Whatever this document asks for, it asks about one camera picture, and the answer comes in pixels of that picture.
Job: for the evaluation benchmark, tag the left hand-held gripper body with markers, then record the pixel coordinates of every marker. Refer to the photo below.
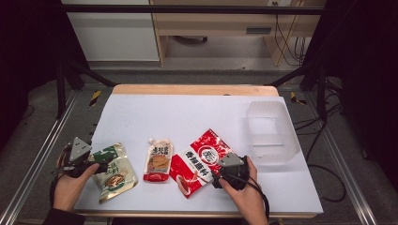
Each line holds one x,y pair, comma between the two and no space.
79,149

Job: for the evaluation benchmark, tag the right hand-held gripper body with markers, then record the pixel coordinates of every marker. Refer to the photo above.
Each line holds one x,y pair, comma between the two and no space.
233,170

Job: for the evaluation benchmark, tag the green and gold pouch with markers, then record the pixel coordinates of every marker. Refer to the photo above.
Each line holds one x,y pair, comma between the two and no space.
119,179

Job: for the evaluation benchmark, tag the red and white packet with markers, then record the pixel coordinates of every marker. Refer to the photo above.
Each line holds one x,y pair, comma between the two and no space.
197,156

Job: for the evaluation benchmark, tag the clear plastic container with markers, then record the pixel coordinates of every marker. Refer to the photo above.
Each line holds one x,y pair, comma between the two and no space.
270,132

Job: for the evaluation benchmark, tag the white and red spout pouch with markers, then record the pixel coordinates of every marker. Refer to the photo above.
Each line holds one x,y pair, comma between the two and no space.
158,161

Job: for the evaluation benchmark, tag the person's right hand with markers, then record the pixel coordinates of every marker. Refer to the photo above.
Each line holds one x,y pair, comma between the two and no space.
250,197

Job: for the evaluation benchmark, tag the person's left hand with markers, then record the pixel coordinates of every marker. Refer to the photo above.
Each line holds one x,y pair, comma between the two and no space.
70,190

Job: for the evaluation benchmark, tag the yellow and black tape piece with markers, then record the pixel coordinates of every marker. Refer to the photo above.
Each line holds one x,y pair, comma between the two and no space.
295,98
95,97

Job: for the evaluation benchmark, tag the black metal stand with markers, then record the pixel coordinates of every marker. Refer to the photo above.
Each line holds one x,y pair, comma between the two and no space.
320,93
61,93

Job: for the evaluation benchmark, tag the white table cover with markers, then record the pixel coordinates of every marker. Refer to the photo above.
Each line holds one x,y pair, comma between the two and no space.
175,118

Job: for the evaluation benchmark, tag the dark curtain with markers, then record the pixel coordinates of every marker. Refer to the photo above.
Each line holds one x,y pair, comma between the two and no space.
28,47
366,62

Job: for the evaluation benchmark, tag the white cabinet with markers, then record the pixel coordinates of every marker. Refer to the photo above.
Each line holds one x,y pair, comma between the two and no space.
115,34

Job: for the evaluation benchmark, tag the dark curved object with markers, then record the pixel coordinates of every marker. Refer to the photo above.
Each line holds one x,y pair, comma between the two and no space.
191,39

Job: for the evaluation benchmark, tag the wooden desk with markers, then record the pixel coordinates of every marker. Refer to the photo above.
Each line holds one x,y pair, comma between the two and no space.
219,23

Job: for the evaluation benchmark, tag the black horizontal bar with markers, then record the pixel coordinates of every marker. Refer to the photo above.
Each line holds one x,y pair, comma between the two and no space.
187,9

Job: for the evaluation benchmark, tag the aluminium rail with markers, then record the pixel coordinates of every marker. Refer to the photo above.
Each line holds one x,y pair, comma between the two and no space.
344,168
37,159

